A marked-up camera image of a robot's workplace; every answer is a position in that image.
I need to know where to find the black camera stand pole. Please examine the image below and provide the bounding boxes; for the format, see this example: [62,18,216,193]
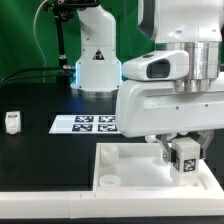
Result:
[43,0,101,88]

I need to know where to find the white square table top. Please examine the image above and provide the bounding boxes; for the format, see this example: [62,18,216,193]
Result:
[93,143,211,191]

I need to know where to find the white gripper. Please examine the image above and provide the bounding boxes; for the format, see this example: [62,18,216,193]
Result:
[116,72,224,163]

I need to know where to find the white sheet with tags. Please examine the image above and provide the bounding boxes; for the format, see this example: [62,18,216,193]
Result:
[49,115,119,134]

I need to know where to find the white hanging cable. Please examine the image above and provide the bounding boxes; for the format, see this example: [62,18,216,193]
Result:
[32,0,51,84]

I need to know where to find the black cables on table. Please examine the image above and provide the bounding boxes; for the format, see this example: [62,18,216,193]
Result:
[0,66,75,88]

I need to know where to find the white L-shaped fence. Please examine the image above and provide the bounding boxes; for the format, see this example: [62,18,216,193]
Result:
[0,145,224,220]

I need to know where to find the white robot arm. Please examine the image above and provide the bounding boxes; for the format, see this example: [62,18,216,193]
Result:
[72,0,224,162]

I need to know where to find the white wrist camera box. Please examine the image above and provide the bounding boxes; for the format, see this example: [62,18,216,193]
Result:
[122,50,189,81]

